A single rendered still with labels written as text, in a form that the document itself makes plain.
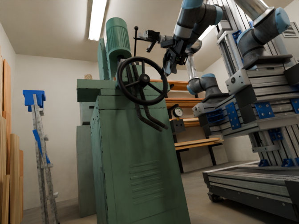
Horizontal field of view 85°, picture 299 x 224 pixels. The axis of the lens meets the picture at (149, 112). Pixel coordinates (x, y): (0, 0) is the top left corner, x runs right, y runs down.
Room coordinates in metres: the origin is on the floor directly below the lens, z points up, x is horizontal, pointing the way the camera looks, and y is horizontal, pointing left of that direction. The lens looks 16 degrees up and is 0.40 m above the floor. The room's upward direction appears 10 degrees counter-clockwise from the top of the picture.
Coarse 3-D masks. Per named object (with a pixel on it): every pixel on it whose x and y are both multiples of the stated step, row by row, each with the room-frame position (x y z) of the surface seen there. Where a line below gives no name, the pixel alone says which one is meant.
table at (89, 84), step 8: (80, 80) 0.82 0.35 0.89; (88, 80) 0.84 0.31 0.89; (96, 80) 0.86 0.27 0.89; (104, 80) 0.88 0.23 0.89; (112, 80) 0.90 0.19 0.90; (128, 80) 0.84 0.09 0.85; (80, 88) 0.82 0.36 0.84; (88, 88) 0.84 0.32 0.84; (96, 88) 0.86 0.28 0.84; (104, 88) 0.87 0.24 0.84; (112, 88) 0.89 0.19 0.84; (128, 88) 0.93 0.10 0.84; (144, 88) 0.98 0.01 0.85; (152, 88) 1.01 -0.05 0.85; (160, 88) 1.04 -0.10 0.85; (168, 88) 1.06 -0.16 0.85; (80, 96) 0.92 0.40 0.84; (88, 96) 0.94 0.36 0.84; (96, 96) 0.96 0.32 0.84
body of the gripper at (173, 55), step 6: (174, 36) 0.60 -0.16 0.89; (180, 42) 0.61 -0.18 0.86; (186, 42) 0.60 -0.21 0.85; (168, 48) 0.67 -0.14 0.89; (174, 48) 0.66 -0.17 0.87; (180, 48) 0.62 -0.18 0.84; (168, 54) 0.67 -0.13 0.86; (174, 54) 0.64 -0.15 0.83; (180, 54) 0.64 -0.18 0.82; (186, 54) 0.66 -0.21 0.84; (174, 60) 0.66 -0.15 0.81; (180, 60) 0.68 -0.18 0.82
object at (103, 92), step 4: (100, 92) 0.88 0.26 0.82; (104, 92) 0.87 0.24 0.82; (108, 92) 0.88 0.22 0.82; (112, 92) 0.89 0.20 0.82; (116, 92) 0.90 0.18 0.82; (120, 92) 0.91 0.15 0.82; (144, 92) 0.98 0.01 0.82; (148, 92) 1.00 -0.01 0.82; (152, 92) 1.01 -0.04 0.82; (156, 92) 1.02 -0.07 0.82
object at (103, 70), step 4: (100, 40) 1.22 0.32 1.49; (100, 44) 1.22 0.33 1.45; (104, 44) 1.23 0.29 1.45; (100, 48) 1.23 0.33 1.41; (104, 48) 1.23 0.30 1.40; (100, 52) 1.25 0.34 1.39; (104, 52) 1.23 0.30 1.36; (100, 56) 1.27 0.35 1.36; (104, 56) 1.22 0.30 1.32; (100, 60) 1.28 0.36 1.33; (104, 60) 1.22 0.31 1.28; (100, 64) 1.30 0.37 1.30; (104, 64) 1.22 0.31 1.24; (100, 68) 1.32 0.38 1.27; (104, 68) 1.22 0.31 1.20; (100, 72) 1.33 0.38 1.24; (104, 72) 1.22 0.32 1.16; (100, 76) 1.35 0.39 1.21; (104, 76) 1.22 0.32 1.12
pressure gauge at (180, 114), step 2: (176, 108) 1.00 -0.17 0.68; (178, 108) 1.01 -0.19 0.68; (180, 108) 1.01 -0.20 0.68; (174, 110) 1.00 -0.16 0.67; (176, 110) 1.00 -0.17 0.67; (178, 110) 1.01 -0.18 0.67; (180, 110) 1.01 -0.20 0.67; (182, 110) 1.02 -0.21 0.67; (174, 112) 1.00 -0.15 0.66; (176, 112) 1.00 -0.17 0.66; (178, 112) 1.01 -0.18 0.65; (180, 112) 1.01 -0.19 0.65; (182, 112) 1.02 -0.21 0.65; (174, 114) 1.01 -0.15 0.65; (176, 114) 0.99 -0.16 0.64; (178, 114) 1.00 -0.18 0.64; (180, 114) 1.01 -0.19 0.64; (182, 114) 1.01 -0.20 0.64; (176, 116) 1.02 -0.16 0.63; (178, 116) 1.01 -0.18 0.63; (178, 118) 1.03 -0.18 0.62
